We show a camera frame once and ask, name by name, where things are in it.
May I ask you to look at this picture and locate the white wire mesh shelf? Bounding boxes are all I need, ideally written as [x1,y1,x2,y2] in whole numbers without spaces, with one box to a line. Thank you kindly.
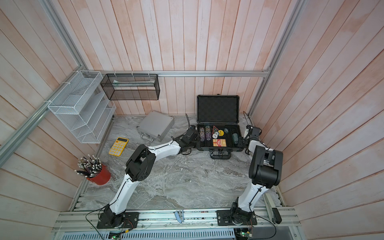
[48,71,116,144]

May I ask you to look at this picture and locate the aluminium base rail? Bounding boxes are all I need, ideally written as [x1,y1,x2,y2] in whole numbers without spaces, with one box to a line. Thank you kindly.
[52,207,306,240]

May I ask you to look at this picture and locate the red pencil cup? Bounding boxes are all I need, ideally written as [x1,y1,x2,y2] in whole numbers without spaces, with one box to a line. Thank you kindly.
[75,155,111,186]

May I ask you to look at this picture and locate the yellow calculator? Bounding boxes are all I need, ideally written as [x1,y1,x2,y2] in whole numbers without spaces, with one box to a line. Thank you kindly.
[109,138,129,157]

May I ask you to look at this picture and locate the black mesh wall basket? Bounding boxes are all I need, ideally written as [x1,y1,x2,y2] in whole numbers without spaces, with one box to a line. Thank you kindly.
[101,73,161,101]

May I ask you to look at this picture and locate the poker chip stack row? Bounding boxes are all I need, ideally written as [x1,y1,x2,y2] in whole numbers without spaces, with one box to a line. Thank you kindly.
[199,126,212,142]

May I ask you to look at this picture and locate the green chip stack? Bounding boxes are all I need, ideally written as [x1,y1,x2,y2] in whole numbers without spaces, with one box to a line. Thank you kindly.
[232,133,239,145]

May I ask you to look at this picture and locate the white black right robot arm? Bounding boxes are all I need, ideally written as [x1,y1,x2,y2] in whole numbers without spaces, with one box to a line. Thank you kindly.
[231,125,284,225]

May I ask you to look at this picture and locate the blue clip on rail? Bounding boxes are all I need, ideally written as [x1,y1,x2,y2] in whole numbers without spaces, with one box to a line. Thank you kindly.
[174,210,184,224]

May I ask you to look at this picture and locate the playing card deck box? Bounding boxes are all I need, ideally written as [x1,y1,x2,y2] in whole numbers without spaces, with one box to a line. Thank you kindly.
[213,139,227,147]

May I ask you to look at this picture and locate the dark grey poker case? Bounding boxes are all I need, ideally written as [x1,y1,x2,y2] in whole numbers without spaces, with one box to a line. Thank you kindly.
[196,95,244,160]

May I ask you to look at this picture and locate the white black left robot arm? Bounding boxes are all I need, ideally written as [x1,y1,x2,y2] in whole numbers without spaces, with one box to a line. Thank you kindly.
[99,126,199,228]

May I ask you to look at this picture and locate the silver aluminium poker case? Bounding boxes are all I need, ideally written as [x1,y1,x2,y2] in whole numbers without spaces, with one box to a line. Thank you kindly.
[136,111,175,143]

